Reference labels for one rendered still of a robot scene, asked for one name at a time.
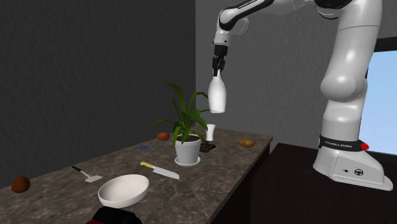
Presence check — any brown round fruit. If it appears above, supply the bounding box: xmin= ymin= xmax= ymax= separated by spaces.
xmin=11 ymin=176 xmax=31 ymax=193

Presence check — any brown potato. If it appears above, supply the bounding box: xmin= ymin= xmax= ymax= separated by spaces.
xmin=238 ymin=138 xmax=256 ymax=148

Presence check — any green plant in white pot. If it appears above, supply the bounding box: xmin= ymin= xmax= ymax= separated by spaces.
xmin=144 ymin=83 xmax=211 ymax=167

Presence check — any white bottle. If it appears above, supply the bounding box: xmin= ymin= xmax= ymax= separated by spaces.
xmin=207 ymin=69 xmax=227 ymax=114

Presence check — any dark robot stand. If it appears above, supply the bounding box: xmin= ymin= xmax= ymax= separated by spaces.
xmin=249 ymin=143 xmax=397 ymax=224

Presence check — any white bowl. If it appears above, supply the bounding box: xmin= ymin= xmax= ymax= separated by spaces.
xmin=97 ymin=174 xmax=150 ymax=209

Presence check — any window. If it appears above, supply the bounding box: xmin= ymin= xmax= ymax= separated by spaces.
xmin=358 ymin=36 xmax=397 ymax=156

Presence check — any small black toy car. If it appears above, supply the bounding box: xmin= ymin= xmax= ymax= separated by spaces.
xmin=199 ymin=141 xmax=216 ymax=153

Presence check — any black and red object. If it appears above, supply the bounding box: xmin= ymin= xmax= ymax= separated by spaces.
xmin=85 ymin=206 xmax=143 ymax=224

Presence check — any yellow-handled kitchen knife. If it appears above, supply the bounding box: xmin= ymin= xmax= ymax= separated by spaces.
xmin=140 ymin=161 xmax=180 ymax=181

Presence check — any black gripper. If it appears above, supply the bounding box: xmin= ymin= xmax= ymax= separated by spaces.
xmin=212 ymin=44 xmax=229 ymax=77

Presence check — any black-handled metal spatula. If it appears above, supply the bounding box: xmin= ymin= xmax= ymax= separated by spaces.
xmin=71 ymin=165 xmax=104 ymax=183

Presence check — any white cup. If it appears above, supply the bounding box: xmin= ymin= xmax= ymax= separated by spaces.
xmin=205 ymin=123 xmax=216 ymax=142

